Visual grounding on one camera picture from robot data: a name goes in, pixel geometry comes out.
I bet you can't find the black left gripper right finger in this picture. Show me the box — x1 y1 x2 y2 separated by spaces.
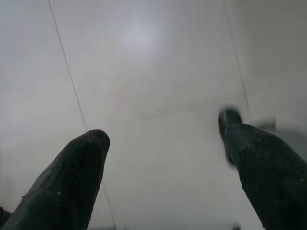
223 123 307 230

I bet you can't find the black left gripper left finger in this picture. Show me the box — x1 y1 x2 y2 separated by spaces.
0 129 111 230

